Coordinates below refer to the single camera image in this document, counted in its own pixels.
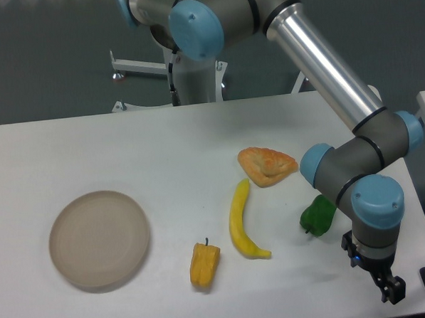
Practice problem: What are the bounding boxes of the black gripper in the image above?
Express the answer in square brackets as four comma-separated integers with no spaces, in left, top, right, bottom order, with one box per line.
[341,231,406,305]

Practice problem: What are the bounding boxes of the green bell pepper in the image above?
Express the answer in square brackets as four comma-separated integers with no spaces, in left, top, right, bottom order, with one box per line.
[300,195,337,237]

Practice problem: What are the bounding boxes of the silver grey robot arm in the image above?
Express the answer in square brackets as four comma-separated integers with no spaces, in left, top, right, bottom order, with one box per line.
[116,0,424,304]

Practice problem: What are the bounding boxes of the yellow bell pepper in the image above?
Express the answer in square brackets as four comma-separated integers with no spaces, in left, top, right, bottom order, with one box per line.
[189,238,221,289]

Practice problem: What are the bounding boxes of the yellow banana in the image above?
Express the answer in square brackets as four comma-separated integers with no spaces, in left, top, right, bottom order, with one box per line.
[229,179,272,260]

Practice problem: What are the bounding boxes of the triangular golden pastry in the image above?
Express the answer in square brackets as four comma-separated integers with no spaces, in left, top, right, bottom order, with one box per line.
[237,147,298,188]

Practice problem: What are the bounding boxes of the beige round plate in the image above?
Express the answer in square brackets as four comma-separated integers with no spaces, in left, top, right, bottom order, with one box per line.
[48,190,150,292]

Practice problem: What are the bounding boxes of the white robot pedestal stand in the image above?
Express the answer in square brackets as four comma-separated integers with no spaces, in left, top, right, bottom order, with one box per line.
[106,16,316,114]

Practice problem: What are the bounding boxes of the black cable on pedestal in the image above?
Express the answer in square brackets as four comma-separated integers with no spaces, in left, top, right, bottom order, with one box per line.
[166,48,182,107]

